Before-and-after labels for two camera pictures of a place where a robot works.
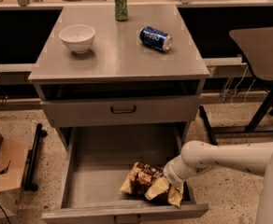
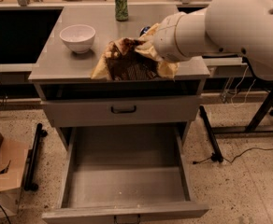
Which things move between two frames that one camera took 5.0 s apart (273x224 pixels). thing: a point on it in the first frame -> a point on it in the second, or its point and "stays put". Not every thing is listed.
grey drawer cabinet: (95, 71) stays put
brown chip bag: (139, 178) -> (124, 62)
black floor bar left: (33, 160) stays put
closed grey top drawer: (161, 111) stays put
